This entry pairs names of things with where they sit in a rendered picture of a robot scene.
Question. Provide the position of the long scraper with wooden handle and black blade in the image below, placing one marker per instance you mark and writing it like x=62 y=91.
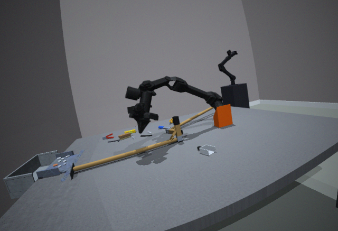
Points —
x=178 y=138

